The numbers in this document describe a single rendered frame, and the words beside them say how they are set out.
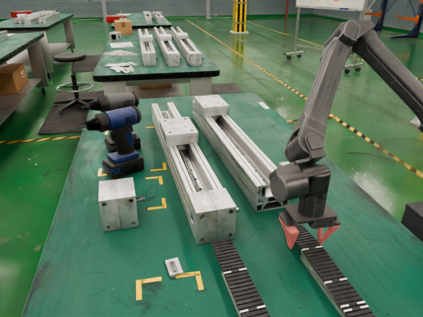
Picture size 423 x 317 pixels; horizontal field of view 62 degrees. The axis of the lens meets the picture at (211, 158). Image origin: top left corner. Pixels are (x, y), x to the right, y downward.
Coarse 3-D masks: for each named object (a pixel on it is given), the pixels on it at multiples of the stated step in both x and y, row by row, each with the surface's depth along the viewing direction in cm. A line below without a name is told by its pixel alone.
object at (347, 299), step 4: (356, 292) 69; (340, 296) 68; (344, 296) 68; (348, 296) 68; (352, 296) 68; (356, 296) 68; (336, 300) 67; (340, 300) 67; (344, 300) 67; (348, 300) 67; (352, 300) 67; (356, 300) 67; (360, 300) 67; (340, 304) 66
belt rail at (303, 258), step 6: (300, 258) 82; (306, 258) 79; (306, 264) 79; (312, 270) 77; (318, 276) 75; (318, 282) 75; (324, 288) 73; (330, 294) 71; (330, 300) 71; (336, 306) 69; (342, 312) 67
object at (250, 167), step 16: (208, 128) 139; (224, 128) 143; (224, 144) 121; (240, 144) 126; (224, 160) 123; (240, 160) 108; (256, 160) 113; (240, 176) 107; (256, 176) 99; (256, 192) 96; (256, 208) 98; (272, 208) 100
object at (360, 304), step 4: (344, 304) 66; (348, 304) 66; (352, 304) 66; (356, 304) 66; (360, 304) 66; (364, 304) 66; (344, 308) 66; (348, 308) 66; (352, 308) 65; (356, 308) 65; (360, 308) 65; (364, 308) 65; (368, 308) 66; (344, 312) 65; (348, 312) 65; (352, 312) 65
